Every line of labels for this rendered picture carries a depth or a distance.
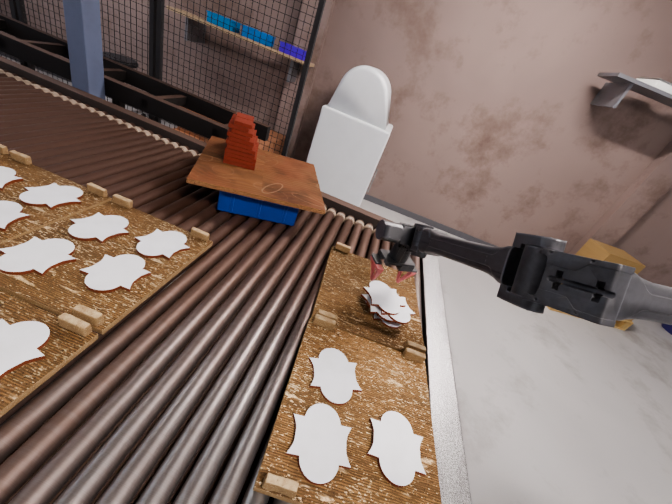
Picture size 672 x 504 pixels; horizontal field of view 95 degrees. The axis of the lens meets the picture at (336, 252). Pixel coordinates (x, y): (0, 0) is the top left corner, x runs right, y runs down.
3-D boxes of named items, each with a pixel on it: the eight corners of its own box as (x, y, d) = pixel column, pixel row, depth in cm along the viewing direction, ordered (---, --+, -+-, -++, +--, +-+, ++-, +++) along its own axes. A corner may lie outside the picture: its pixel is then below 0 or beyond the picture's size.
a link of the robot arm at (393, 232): (428, 259, 82) (437, 227, 81) (390, 251, 78) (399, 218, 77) (406, 250, 93) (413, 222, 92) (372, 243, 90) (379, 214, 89)
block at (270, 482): (297, 487, 53) (301, 481, 51) (294, 500, 51) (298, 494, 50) (264, 476, 53) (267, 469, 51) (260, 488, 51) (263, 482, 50)
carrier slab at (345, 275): (412, 279, 124) (414, 276, 123) (423, 361, 89) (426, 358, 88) (330, 248, 122) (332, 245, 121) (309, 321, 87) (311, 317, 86)
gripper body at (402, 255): (377, 253, 95) (387, 234, 91) (404, 256, 99) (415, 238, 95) (384, 267, 90) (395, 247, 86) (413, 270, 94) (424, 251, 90)
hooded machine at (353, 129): (361, 202, 423) (411, 82, 343) (355, 223, 364) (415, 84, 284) (308, 181, 420) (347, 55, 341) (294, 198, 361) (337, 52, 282)
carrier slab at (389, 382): (422, 363, 88) (425, 360, 87) (443, 556, 53) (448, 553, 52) (308, 321, 87) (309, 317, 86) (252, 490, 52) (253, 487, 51)
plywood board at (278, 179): (312, 167, 160) (313, 164, 159) (324, 214, 121) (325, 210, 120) (211, 139, 145) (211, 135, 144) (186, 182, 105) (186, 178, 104)
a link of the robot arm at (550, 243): (554, 316, 45) (579, 244, 43) (521, 310, 44) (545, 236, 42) (423, 259, 87) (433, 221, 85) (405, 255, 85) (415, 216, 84)
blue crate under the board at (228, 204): (292, 194, 150) (297, 175, 145) (295, 227, 125) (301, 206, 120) (225, 178, 140) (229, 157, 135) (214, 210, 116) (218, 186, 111)
